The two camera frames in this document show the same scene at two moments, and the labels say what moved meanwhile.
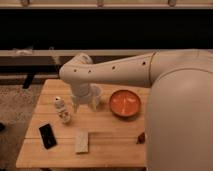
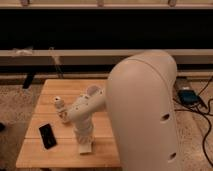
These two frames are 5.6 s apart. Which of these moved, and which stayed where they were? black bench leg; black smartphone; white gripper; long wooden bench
Moved: white gripper
Stayed: black bench leg; long wooden bench; black smartphone
